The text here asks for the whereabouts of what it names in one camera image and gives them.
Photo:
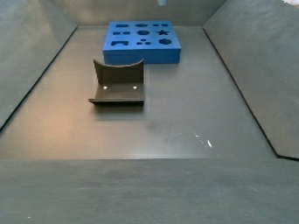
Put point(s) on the blue square-circle peg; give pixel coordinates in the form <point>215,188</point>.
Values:
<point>161,2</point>

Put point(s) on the black curved holder stand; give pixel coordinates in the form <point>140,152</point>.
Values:
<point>120,83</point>

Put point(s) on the blue shape-sorter box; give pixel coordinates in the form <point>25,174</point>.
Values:
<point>141,40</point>

